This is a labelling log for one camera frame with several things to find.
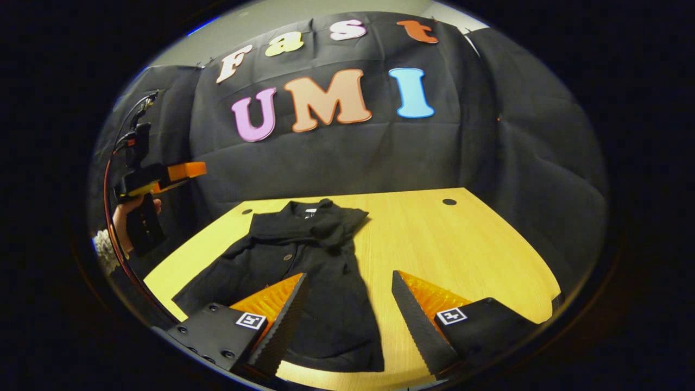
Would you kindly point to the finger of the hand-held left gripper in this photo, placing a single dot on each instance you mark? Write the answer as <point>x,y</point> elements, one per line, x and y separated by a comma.
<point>184,171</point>

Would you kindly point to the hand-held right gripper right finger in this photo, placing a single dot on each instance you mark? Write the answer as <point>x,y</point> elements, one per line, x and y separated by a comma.
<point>418,326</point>

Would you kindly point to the black buttoned garment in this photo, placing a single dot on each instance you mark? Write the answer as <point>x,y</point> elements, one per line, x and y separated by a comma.
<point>304,244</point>

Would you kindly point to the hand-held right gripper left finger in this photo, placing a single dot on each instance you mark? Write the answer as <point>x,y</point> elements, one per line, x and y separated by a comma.
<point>285,320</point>

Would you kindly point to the black backdrop cloth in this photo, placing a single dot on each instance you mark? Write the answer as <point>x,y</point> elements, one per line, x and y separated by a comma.
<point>353,157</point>

